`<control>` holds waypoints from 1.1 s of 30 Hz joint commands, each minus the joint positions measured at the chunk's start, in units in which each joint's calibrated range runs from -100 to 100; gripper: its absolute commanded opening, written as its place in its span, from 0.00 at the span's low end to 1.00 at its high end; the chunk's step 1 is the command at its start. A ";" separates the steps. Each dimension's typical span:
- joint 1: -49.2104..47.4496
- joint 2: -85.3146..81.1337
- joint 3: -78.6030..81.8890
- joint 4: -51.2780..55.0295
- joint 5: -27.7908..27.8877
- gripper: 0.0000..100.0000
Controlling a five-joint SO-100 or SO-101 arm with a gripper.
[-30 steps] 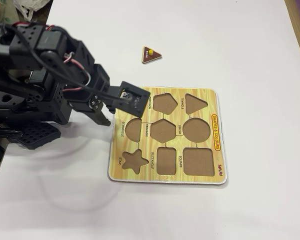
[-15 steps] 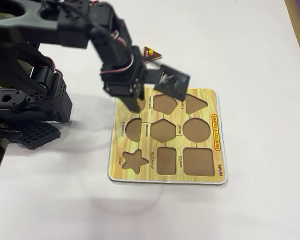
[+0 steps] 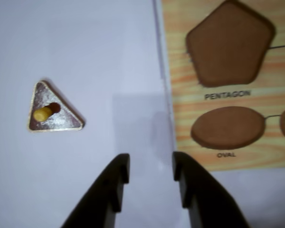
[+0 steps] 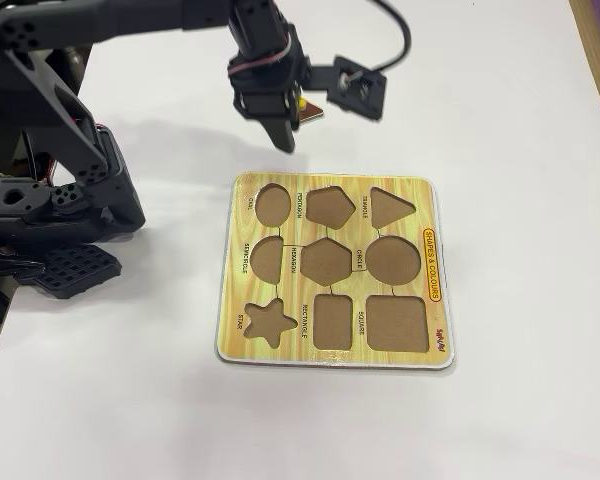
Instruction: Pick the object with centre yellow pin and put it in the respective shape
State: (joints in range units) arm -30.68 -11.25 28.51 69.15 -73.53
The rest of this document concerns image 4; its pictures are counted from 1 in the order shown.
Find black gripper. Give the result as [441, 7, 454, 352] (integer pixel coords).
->
[228, 34, 312, 154]

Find brown triangle piece yellow pin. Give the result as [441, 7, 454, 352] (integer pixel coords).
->
[298, 97, 325, 123]

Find wooden shape puzzle board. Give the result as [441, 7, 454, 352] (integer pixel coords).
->
[214, 172, 456, 372]

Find dark metal bottle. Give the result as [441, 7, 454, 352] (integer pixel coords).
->
[54, 44, 91, 91]

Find black perforated table clamp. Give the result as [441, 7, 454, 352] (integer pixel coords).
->
[29, 243, 124, 301]

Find red white servo wires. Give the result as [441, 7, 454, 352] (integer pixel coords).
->
[228, 24, 306, 76]

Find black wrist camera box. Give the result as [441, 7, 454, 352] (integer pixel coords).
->
[309, 53, 389, 122]

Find black camera cable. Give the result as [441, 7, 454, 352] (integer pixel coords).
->
[347, 0, 414, 84]

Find red base wire bundle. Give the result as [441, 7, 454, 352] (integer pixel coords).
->
[27, 129, 61, 184]

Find black power cable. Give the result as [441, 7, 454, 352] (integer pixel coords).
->
[0, 255, 46, 281]

